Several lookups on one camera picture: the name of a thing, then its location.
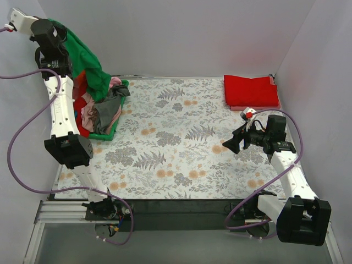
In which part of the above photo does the green laundry basket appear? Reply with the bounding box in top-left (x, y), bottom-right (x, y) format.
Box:
top-left (73, 77), bottom-right (130, 140)

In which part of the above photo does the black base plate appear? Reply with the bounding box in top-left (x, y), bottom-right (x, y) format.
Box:
top-left (85, 199), bottom-right (281, 233)

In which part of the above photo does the crumpled red t shirt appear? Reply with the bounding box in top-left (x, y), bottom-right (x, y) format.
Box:
top-left (73, 70), bottom-right (92, 138)

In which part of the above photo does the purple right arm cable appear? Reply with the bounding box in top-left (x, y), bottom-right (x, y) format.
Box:
top-left (224, 108), bottom-right (303, 240)

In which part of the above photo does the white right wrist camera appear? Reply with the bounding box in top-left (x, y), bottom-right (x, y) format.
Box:
top-left (240, 107), bottom-right (256, 123)

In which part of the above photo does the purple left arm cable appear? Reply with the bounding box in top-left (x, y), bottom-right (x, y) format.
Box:
top-left (0, 26), bottom-right (135, 245)

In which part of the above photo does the floral patterned table mat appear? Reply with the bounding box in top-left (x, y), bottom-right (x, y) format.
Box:
top-left (54, 78), bottom-right (309, 200)

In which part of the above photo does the green t shirt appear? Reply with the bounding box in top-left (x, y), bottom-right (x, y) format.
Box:
top-left (49, 19), bottom-right (111, 102)

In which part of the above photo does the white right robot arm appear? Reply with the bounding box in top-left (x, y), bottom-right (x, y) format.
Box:
top-left (223, 109), bottom-right (331, 246)

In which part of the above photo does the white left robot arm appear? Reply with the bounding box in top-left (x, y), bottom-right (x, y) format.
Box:
top-left (9, 8), bottom-right (117, 220)

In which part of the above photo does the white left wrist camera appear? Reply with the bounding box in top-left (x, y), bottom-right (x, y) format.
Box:
top-left (7, 8), bottom-right (38, 36)

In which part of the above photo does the aluminium frame rail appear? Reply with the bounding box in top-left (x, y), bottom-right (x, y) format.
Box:
top-left (23, 200), bottom-right (94, 264)

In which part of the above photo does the grey t shirt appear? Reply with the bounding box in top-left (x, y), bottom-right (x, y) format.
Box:
top-left (93, 84), bottom-right (130, 135)

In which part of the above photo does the folded red t shirt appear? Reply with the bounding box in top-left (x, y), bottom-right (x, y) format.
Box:
top-left (223, 74), bottom-right (279, 107)

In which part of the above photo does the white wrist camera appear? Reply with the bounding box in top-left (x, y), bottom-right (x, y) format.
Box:
top-left (7, 8), bottom-right (38, 36)
top-left (240, 107), bottom-right (256, 123)

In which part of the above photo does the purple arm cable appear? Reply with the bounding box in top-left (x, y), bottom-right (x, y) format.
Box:
top-left (224, 108), bottom-right (303, 240)
top-left (0, 26), bottom-right (135, 245)

